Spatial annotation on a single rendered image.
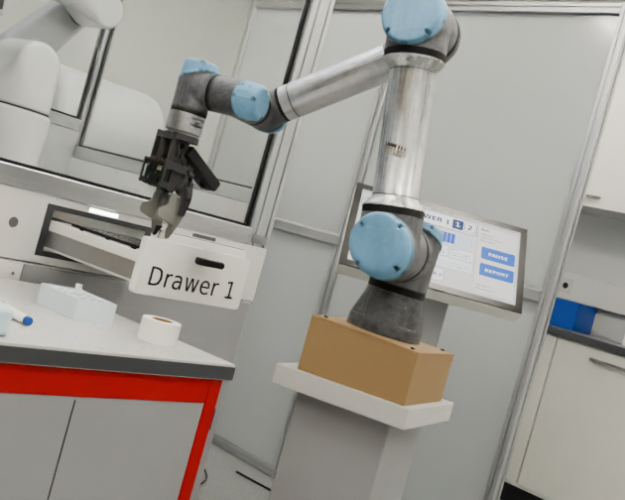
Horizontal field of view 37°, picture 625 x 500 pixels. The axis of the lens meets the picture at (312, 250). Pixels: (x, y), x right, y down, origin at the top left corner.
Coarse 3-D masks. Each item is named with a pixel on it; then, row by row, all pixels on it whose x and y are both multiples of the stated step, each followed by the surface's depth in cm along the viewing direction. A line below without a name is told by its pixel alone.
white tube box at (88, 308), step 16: (48, 288) 170; (64, 288) 175; (48, 304) 169; (64, 304) 165; (80, 304) 164; (96, 304) 166; (112, 304) 170; (80, 320) 164; (96, 320) 167; (112, 320) 169
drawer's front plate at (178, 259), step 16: (144, 240) 177; (160, 240) 179; (144, 256) 177; (160, 256) 180; (176, 256) 183; (192, 256) 186; (208, 256) 190; (224, 256) 193; (144, 272) 178; (160, 272) 181; (176, 272) 184; (192, 272) 187; (208, 272) 190; (224, 272) 194; (240, 272) 197; (144, 288) 179; (160, 288) 182; (224, 288) 195; (240, 288) 198; (208, 304) 192; (224, 304) 196
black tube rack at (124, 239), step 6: (84, 228) 199; (90, 228) 201; (96, 234) 196; (102, 234) 195; (108, 234) 198; (114, 234) 204; (120, 234) 211; (114, 240) 192; (120, 240) 191; (126, 240) 194; (132, 240) 200; (138, 240) 207
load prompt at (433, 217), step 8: (424, 208) 272; (432, 216) 270; (440, 216) 271; (448, 216) 271; (440, 224) 269; (448, 224) 270; (456, 224) 270; (464, 224) 271; (472, 224) 271; (464, 232) 269; (472, 232) 269
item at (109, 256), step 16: (64, 224) 204; (48, 240) 199; (64, 240) 196; (80, 240) 193; (96, 240) 189; (112, 240) 215; (64, 256) 195; (80, 256) 191; (96, 256) 188; (112, 256) 185; (128, 256) 182; (112, 272) 185; (128, 272) 181
